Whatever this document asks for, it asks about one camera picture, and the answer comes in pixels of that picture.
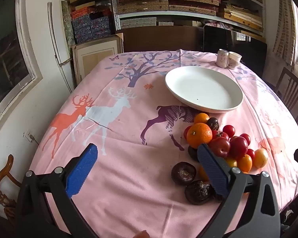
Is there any white plate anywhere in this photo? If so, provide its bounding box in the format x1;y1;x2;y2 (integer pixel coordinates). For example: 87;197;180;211
165;66;243;113

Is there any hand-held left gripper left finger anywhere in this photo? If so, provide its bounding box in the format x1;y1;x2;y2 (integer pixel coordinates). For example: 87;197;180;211
16;143;100;238

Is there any pink deer printed tablecloth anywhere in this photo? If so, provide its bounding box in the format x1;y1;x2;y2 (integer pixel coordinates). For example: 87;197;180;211
30;50;298;238

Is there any white patterned flat box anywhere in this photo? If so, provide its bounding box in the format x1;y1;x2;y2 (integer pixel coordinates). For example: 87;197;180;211
120;17;157;29

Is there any stack of blue patterned boxes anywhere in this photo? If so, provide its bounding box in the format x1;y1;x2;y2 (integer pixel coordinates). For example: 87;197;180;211
71;7;113;44

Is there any small orange kumquat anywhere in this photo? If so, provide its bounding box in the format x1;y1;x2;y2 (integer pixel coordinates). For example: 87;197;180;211
198;166;209;182

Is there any black panel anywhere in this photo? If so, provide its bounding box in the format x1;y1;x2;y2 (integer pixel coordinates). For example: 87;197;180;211
203;25;268;76

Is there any dark water chestnut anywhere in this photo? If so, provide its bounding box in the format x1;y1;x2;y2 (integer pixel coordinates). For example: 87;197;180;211
184;180;217;205
171;162;197;185
188;146;199;161

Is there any metal shelf rack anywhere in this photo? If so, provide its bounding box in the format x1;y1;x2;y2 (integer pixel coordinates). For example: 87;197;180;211
109;0;267;38

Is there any wall outlet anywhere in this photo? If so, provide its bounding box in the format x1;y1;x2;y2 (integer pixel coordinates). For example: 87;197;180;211
23;130;40;145

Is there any red plum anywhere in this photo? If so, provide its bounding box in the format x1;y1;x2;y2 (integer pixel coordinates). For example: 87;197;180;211
229;136;248;159
209;137;231;158

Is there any window with white frame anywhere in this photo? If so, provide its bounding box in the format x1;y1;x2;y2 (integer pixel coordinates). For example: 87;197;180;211
0;0;43;129

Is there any pink drink can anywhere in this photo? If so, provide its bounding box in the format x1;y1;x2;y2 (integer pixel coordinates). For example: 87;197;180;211
216;49;229;68

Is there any white paper cup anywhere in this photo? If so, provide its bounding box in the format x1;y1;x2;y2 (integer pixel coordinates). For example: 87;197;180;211
227;51;242;70

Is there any dark wooden slatted chair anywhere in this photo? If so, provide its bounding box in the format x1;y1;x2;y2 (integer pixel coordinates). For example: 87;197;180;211
273;67;298;122

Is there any white board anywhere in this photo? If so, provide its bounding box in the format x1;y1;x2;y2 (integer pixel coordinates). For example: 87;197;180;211
48;2;73;93

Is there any marble slab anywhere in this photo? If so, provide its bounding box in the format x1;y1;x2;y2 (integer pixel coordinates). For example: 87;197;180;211
61;0;77;58

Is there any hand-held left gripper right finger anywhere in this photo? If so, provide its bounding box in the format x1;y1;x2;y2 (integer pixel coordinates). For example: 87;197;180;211
197;143;281;238

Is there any stack of wooden frames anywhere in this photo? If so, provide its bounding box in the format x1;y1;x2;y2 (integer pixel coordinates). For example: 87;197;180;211
218;2;264;33

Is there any small yellow kumquat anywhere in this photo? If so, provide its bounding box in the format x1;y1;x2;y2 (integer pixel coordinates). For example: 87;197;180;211
225;157;238;168

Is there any brown cardboard sheet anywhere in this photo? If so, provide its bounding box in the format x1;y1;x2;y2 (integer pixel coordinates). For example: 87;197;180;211
115;26;204;53

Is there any carved wooden chair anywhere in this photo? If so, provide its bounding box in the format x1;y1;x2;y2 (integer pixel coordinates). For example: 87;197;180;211
0;154;23;220

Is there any wooden framed panel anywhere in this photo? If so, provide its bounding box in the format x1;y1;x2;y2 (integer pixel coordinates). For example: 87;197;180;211
73;33;124;86

